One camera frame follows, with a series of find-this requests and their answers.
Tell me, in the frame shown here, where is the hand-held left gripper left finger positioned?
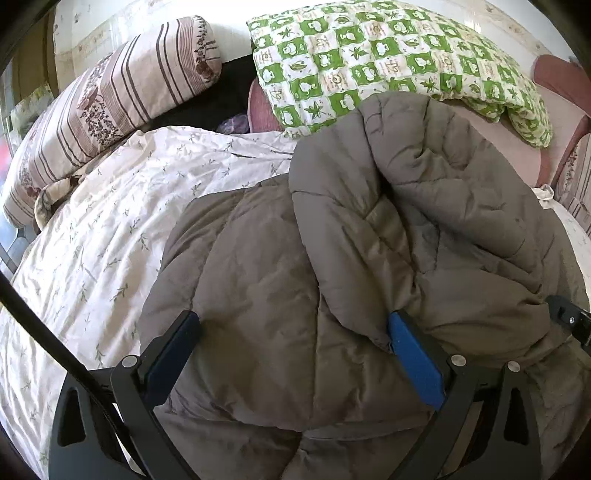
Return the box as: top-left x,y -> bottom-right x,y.
48,310 -> 201,480

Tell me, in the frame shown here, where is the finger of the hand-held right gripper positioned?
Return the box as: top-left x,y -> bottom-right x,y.
545,295 -> 591,356

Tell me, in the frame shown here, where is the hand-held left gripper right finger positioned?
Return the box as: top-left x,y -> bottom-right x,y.
387,310 -> 541,480

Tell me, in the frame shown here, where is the grey-brown padded jacket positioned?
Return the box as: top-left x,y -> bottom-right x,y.
137,91 -> 591,480

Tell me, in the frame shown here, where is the white floral duvet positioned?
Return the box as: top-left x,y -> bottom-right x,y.
0,126 -> 591,480

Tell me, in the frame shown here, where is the pink striped floral pillow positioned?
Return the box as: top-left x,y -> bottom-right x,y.
2,16 -> 222,229
554,134 -> 591,232

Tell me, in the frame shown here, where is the pink bed sheet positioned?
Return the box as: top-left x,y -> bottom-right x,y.
443,55 -> 591,190

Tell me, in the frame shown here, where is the purple cloth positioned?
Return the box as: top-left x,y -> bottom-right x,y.
217,115 -> 252,136

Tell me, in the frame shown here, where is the dusky pink pillow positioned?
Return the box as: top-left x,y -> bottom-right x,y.
248,78 -> 283,134

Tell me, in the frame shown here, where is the green checked quilted pillow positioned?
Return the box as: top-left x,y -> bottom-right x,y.
246,0 -> 554,148

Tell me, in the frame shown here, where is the black cable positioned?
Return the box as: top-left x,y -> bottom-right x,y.
0,272 -> 158,480

